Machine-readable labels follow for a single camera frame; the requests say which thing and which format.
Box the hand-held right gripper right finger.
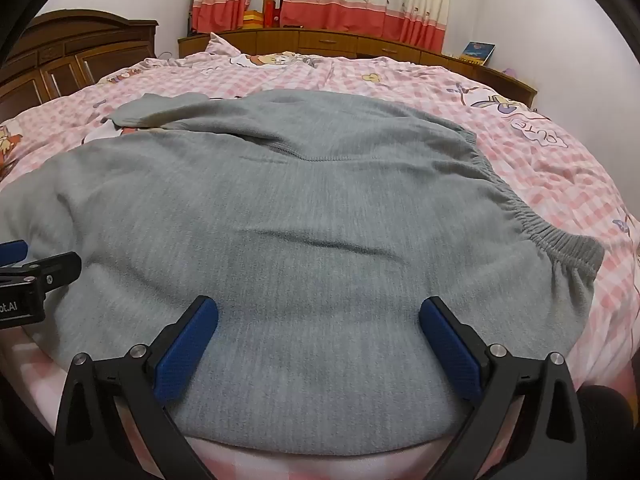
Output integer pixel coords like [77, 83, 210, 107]
[418, 296, 588, 480]

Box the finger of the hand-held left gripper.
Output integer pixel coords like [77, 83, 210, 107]
[0, 251, 82, 292]
[0, 240, 29, 267]

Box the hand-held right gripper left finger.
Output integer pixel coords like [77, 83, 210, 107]
[52, 295, 221, 480]

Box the person's dark clothed leg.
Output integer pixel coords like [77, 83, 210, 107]
[577, 384, 632, 480]

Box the dark wooden headboard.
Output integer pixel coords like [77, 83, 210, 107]
[0, 9, 160, 123]

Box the pink checked cartoon blanket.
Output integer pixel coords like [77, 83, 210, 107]
[0, 32, 640, 480]

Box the blue book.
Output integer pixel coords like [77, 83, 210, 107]
[460, 41, 497, 66]

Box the long wooden cabinet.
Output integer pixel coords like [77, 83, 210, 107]
[177, 29, 538, 108]

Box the wide floral curtain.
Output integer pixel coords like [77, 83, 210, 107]
[280, 0, 453, 53]

